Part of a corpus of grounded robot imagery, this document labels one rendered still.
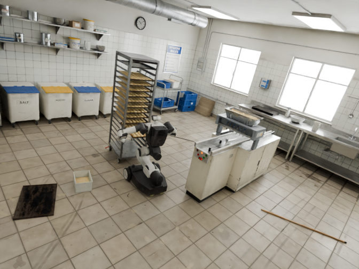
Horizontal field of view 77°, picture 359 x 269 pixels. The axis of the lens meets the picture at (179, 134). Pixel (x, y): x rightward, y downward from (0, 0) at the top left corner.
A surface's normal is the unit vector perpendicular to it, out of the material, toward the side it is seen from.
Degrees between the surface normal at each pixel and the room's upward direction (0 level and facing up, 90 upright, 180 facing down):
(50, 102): 92
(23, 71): 90
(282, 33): 90
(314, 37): 90
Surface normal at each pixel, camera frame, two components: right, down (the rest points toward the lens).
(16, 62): 0.69, 0.40
